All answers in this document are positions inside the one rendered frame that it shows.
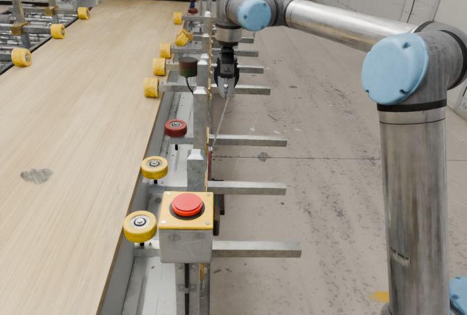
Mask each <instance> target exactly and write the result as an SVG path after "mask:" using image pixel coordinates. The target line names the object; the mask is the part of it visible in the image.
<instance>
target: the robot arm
mask: <svg viewBox="0 0 467 315"><path fill-rule="evenodd" d="M271 26H286V27H288V28H291V29H297V30H299V31H303V32H305V33H309V34H311V35H315V36H318V37H320V38H324V39H326V40H330V41H332V42H336V43H338V44H341V45H345V46H347V47H351V48H353V49H357V50H359V51H363V52H366V53H368V54H367V56H366V58H365V60H364V62H363V67H362V71H361V80H362V84H363V88H364V90H365V92H368V96H369V98H371V100H373V101H374V102H377V112H378V113H379V130H380V143H381V156H382V180H383V193H384V217H385V230H386V253H387V266H388V290H389V301H388V302H387V303H385V304H384V306H383V307H382V309H381V313H380V315H467V276H458V277H455V278H452V279H451V280H450V281H449V255H448V192H447V160H446V128H445V110H446V108H447V90H451V89H453V88H456V87H457V86H458V85H460V84H461V83H463V82H464V81H465V80H466V79H467V35H466V34H465V33H464V32H463V31H461V30H460V29H458V28H455V27H453V26H450V25H448V24H444V23H440V22H435V21H426V22H423V23H421V24H419V25H418V26H416V25H413V24H408V23H404V22H399V21H395V20H392V19H386V18H383V17H377V16H373V15H367V14H364V13H358V12H355V11H351V10H346V9H342V8H337V7H333V6H328V5H325V4H321V3H315V2H312V1H306V0H216V18H215V27H216V28H214V29H213V30H214V31H216V32H215V38H216V39H217V40H218V44H219V45H222V49H221V52H220V53H218V61H217V62H216V64H217V67H214V70H215V71H214V80H215V83H216V85H217V87H218V90H219V91H220V94H221V95H222V97H223V98H224V99H227V97H228V96H230V94H231V93H232V92H233V90H234V88H235V87H236V84H237V83H238V80H239V76H240V75H239V70H240V68H237V65H238V62H237V60H238V58H237V54H235V53H234V49H233V47H234V46H237V45H238V41H240V40H241V39H242V31H243V28H244V29H246V30H248V31H261V30H263V29H264V28H265V27H271ZM225 78H227V83H228V86H227V92H226V97H225V91H224V90H225V86H224V84H225Z"/></svg>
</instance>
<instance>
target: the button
mask: <svg viewBox="0 0 467 315"><path fill-rule="evenodd" d="M172 209H173V211H174V212H175V213H177V214H179V215H180V216H193V215H195V214H197V213H199V212H200V211H201V209H202V199H201V198H200V197H199V196H198V195H195V194H193V193H182V194H180V195H178V196H176V197H175V198H174V199H173V201H172Z"/></svg>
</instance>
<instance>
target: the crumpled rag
mask: <svg viewBox="0 0 467 315"><path fill-rule="evenodd" d="M52 174H54V172H53V171H52V170H50V169H49V168H43V169H39V170H36V169H35V168H31V169H30V171H27V170H26V171H22V172H21V174H20V177H22V178H23V180H25V181H29V180H30V181H33V182H34V183H35V184H42V183H44V182H45V181H48V180H49V175H52Z"/></svg>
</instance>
